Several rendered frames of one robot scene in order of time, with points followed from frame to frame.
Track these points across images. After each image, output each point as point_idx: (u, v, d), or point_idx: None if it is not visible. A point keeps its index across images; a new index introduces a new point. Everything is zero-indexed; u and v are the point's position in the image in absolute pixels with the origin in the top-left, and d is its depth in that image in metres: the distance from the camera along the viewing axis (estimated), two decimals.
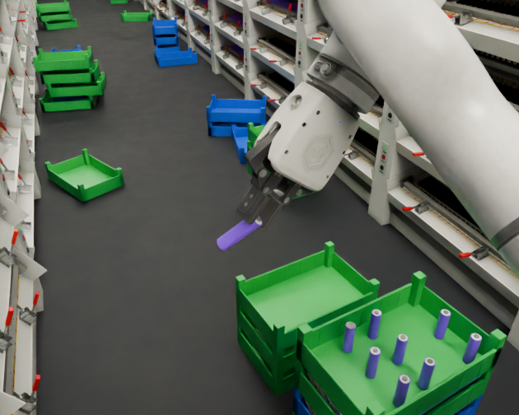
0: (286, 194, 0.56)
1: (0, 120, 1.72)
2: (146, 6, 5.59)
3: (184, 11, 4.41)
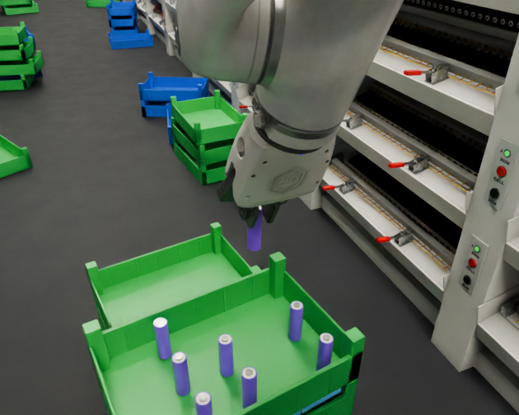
0: None
1: None
2: None
3: None
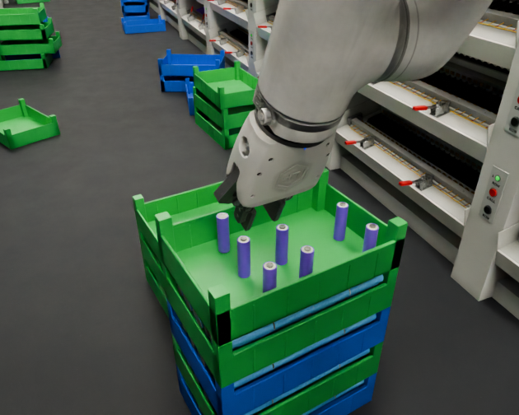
0: None
1: None
2: None
3: None
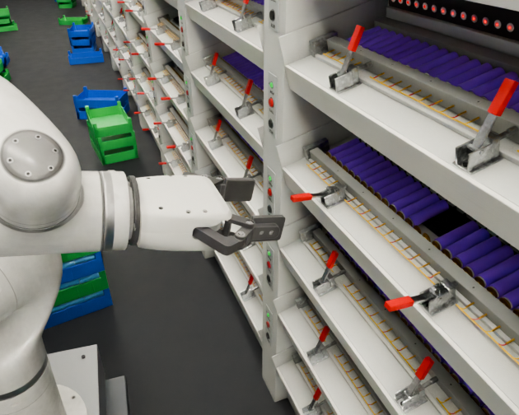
0: None
1: None
2: (86, 11, 6.23)
3: None
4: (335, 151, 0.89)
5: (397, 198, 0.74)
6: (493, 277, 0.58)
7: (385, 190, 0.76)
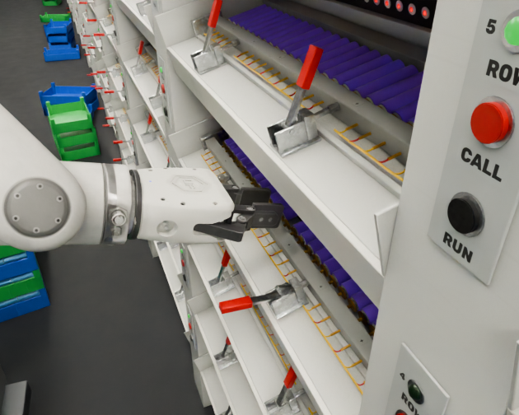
0: (232, 190, 0.56)
1: None
2: (70, 7, 6.17)
3: None
4: (231, 141, 0.83)
5: (276, 190, 0.68)
6: (346, 276, 0.52)
7: (267, 181, 0.70)
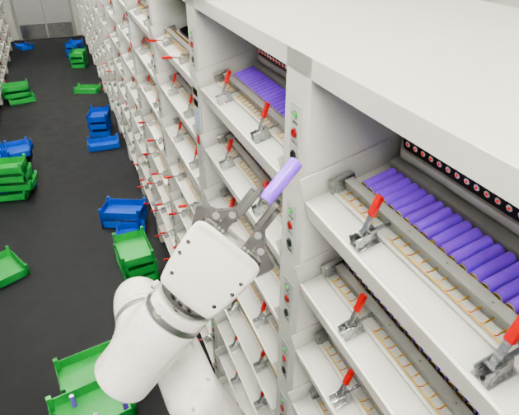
0: None
1: None
2: (99, 74, 6.60)
3: None
4: None
5: None
6: None
7: None
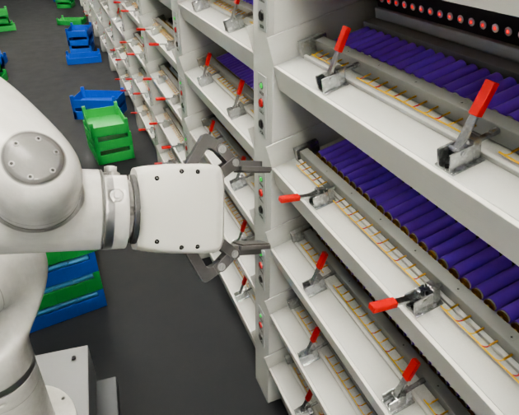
0: None
1: None
2: (85, 11, 6.23)
3: None
4: (325, 151, 0.89)
5: (385, 199, 0.74)
6: (478, 279, 0.58)
7: (374, 191, 0.76)
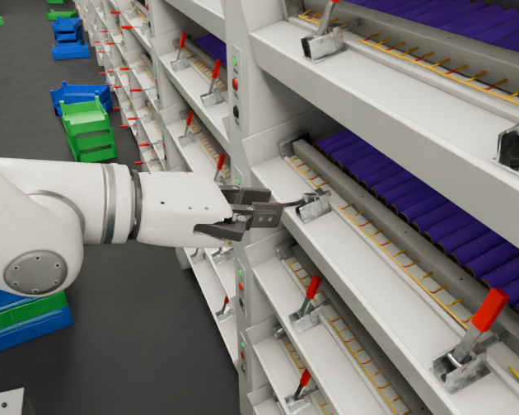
0: None
1: None
2: (77, 6, 6.03)
3: None
4: (325, 143, 0.69)
5: (409, 205, 0.55)
6: None
7: (393, 193, 0.56)
